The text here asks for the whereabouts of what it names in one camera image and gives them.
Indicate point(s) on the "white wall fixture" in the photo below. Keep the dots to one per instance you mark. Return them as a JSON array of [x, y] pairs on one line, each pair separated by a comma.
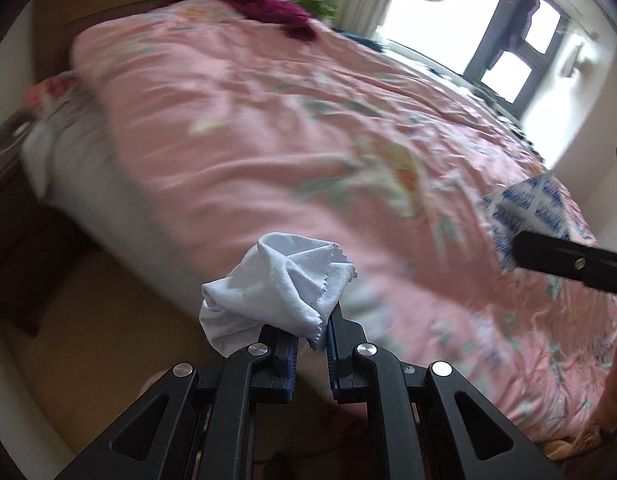
[[578, 57]]

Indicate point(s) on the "green potted plant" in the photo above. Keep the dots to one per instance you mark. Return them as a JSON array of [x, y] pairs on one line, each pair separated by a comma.
[[313, 7]]

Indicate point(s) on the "white blue printed packet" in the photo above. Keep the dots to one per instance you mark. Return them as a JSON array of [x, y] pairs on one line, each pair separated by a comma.
[[533, 205]]

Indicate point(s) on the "red floral pillow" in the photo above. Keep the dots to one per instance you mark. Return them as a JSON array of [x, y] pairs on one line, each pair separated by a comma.
[[48, 87]]

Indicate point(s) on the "magenta cloth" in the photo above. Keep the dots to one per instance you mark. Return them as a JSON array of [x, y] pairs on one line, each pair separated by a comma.
[[268, 10]]

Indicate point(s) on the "dark window frame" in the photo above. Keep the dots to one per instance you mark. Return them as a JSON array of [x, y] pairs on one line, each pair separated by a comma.
[[483, 55]]

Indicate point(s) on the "white bed sheet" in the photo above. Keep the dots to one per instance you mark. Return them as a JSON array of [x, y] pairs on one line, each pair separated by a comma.
[[88, 170]]

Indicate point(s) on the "pink floral blanket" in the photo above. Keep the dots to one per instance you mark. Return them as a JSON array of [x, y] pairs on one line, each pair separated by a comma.
[[263, 135]]

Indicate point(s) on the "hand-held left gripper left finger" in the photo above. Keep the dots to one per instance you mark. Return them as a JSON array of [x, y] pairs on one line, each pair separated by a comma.
[[287, 375]]

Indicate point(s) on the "dark blue cloth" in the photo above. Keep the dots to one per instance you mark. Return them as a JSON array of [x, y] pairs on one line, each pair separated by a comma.
[[358, 37]]

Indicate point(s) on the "white cleaning cloth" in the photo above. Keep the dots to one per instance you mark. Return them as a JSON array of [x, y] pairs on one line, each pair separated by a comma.
[[273, 285]]

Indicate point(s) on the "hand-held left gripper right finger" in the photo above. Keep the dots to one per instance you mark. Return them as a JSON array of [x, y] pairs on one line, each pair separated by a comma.
[[333, 360]]

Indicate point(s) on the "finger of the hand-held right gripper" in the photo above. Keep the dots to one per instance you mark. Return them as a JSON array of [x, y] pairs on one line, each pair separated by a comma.
[[573, 262]]

